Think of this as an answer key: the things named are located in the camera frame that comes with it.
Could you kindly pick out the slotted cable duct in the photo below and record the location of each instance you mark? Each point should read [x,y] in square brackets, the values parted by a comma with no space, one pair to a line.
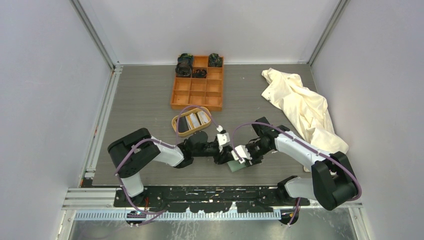
[133,215]

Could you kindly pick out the small dark rolled belt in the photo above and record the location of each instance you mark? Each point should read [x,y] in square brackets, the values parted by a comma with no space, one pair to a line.
[215,60]

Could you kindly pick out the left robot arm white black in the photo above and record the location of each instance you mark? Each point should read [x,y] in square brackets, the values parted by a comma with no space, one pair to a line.
[134,151]

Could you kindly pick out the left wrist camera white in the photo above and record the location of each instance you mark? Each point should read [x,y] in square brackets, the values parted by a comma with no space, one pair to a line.
[223,137]

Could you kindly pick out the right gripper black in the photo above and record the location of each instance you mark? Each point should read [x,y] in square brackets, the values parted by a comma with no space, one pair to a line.
[254,160]

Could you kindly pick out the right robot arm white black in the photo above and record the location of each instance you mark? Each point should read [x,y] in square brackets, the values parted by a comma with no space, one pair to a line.
[332,182]

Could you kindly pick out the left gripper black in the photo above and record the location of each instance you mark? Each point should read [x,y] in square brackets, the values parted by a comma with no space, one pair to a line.
[225,156]

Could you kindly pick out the orange compartment organizer tray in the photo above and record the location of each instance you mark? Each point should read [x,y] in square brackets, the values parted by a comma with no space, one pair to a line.
[205,87]

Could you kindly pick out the green card holder wallet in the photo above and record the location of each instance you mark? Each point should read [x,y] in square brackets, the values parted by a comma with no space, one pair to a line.
[235,166]

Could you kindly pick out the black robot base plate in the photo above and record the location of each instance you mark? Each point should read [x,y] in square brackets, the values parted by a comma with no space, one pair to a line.
[212,199]

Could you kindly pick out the large dark rolled belt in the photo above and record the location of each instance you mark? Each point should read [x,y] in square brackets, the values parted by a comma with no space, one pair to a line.
[184,65]

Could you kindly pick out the cream cloth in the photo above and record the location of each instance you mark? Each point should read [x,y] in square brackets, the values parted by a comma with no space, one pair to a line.
[305,109]

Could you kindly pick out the stack of cards in tray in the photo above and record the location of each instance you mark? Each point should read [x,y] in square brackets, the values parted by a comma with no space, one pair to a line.
[193,121]

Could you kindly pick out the tan oval card tray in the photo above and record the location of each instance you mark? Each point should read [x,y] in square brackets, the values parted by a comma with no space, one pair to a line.
[186,110]

